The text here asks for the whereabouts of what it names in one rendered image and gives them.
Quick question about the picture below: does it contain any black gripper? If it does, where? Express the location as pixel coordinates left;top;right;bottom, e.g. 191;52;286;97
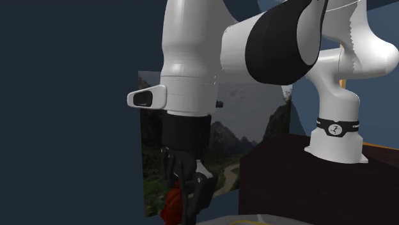
160;111;218;225

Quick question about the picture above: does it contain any red lumpy object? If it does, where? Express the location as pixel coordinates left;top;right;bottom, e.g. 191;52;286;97
159;180;185;225

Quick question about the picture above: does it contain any yellow curved object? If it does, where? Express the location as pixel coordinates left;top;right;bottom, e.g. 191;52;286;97
230;219;267;225

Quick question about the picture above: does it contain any dark robot stand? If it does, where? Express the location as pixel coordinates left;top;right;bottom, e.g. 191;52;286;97
238;133;399;225

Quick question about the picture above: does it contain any mountain landscape wall picture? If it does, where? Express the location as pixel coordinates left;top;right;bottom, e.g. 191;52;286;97
137;70;293;218

